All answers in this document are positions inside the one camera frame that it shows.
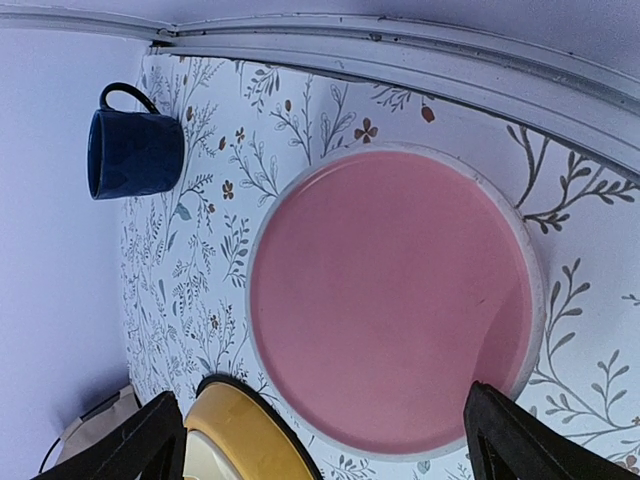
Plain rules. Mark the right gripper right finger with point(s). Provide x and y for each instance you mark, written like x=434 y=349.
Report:
x=506 y=442

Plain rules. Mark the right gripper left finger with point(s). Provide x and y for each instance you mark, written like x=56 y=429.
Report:
x=149 y=445

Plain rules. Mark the yellow pet bowl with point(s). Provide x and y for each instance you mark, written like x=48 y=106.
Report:
x=251 y=433

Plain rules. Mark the pink pet bowl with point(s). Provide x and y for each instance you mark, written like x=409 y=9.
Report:
x=384 y=281

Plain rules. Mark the cream pet bowl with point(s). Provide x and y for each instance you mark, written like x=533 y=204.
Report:
x=204 y=460

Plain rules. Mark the beige fabric pet tent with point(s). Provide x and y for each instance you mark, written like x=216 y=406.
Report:
x=91 y=427

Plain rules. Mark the dark blue mug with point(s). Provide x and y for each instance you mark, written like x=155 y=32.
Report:
x=133 y=153

